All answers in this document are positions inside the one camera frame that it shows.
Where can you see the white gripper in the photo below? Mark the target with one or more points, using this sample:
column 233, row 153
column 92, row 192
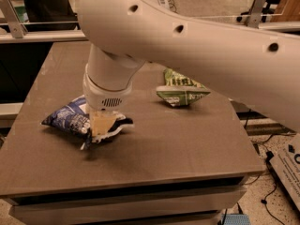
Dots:
column 104, row 97

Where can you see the blue chip bag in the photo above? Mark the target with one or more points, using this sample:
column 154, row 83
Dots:
column 73, row 118

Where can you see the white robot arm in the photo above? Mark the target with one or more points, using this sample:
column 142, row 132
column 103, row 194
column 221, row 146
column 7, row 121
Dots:
column 260, row 69

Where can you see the green jalapeno chip bag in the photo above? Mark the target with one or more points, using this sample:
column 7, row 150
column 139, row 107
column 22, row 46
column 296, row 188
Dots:
column 179, row 90

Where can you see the blue box under table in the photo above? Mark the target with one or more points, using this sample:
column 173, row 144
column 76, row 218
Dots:
column 236, row 219

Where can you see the white printed board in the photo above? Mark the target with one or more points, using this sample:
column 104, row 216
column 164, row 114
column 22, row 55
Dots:
column 286, row 164

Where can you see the left metal rail bracket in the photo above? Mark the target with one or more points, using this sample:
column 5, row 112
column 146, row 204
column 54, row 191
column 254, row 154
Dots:
column 17, row 30

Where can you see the metal rail bracket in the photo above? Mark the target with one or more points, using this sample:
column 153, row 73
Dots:
column 17, row 30
column 255, row 13

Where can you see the right metal rail bracket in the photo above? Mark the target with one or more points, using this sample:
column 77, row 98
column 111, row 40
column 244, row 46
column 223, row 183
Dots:
column 255, row 13

